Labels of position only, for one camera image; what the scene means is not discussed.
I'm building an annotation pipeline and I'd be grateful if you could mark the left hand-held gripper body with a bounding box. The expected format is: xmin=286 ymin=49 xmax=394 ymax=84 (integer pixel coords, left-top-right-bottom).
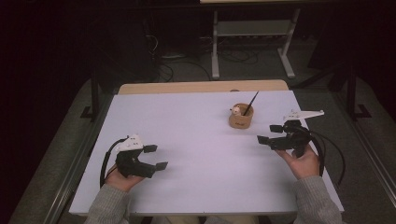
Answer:
xmin=115 ymin=133 xmax=157 ymax=179

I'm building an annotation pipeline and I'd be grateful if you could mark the thin black cable of right gripper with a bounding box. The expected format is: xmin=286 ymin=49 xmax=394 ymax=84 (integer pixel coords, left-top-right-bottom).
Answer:
xmin=311 ymin=130 xmax=347 ymax=187

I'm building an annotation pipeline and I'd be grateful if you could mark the aluminium rail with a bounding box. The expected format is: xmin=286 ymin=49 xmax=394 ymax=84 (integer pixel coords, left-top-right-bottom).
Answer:
xmin=43 ymin=92 xmax=115 ymax=224
xmin=330 ymin=92 xmax=396 ymax=200

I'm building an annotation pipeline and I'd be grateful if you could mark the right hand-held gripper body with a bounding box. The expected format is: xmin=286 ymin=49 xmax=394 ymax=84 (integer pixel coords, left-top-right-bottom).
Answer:
xmin=269 ymin=108 xmax=325 ymax=159

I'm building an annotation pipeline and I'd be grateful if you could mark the white board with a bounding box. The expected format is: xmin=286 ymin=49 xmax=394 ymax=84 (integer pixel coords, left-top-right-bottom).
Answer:
xmin=68 ymin=90 xmax=346 ymax=217

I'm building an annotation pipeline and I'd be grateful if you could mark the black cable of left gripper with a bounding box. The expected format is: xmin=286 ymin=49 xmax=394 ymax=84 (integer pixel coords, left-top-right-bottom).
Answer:
xmin=99 ymin=135 xmax=130 ymax=189

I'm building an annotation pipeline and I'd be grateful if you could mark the wooden table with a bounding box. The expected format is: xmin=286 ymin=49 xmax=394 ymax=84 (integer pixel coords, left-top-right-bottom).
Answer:
xmin=118 ymin=79 xmax=290 ymax=96

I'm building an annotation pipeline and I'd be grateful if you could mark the black pen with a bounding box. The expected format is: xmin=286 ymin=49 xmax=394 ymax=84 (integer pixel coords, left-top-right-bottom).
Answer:
xmin=242 ymin=90 xmax=261 ymax=117

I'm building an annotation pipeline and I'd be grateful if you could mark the black metal stand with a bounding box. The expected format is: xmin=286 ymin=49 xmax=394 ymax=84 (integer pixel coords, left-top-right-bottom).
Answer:
xmin=79 ymin=66 xmax=103 ymax=121
xmin=329 ymin=62 xmax=373 ymax=121

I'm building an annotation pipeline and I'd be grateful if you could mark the person's left hand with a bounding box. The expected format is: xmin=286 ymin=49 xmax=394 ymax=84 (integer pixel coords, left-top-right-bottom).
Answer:
xmin=104 ymin=165 xmax=145 ymax=193

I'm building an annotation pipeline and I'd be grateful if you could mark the thick black cable of right gripper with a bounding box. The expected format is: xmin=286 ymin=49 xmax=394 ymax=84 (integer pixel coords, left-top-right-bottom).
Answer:
xmin=308 ymin=132 xmax=327 ymax=177

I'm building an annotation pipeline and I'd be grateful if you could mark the round wooden pen holder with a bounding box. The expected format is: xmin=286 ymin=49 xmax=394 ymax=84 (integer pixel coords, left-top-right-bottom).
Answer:
xmin=228 ymin=103 xmax=255 ymax=130

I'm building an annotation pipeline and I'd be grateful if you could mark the person's right hand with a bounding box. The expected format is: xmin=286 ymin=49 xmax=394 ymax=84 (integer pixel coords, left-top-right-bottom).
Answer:
xmin=275 ymin=144 xmax=322 ymax=181

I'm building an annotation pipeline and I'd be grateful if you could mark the white metal desk frame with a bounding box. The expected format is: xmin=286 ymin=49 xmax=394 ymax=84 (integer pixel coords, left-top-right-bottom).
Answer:
xmin=210 ymin=7 xmax=302 ymax=80

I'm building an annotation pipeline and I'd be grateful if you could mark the bundle of floor cables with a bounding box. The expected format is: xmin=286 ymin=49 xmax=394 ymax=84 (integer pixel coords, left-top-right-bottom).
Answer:
xmin=148 ymin=33 xmax=260 ymax=82

